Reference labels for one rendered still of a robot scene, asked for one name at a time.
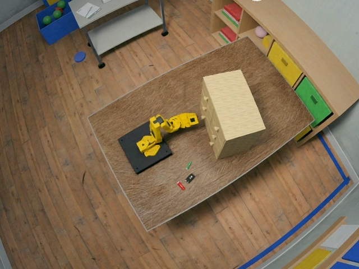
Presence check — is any black 9v battery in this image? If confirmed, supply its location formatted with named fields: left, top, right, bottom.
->
left=185, top=173, right=195, bottom=183

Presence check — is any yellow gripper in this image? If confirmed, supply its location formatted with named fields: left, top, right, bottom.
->
left=177, top=113, right=199, bottom=128

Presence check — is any wooden chest of drawers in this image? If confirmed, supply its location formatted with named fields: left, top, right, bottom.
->
left=202, top=70, right=265, bottom=160

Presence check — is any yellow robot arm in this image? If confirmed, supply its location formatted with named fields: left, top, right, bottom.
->
left=138, top=115, right=181, bottom=157

